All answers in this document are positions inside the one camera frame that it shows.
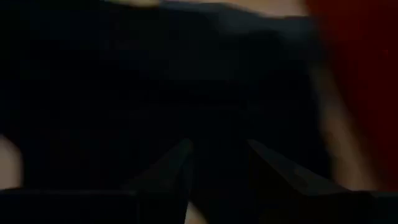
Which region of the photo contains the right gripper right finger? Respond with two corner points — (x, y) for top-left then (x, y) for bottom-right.
(247, 139), (374, 224)

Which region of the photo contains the red plastic laundry bin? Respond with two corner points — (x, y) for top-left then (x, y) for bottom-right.
(306, 0), (398, 191)

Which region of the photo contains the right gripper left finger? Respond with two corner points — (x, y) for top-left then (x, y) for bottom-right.
(124, 138), (194, 224)

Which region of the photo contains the black garment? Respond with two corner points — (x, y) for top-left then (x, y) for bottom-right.
(0, 0), (330, 194)

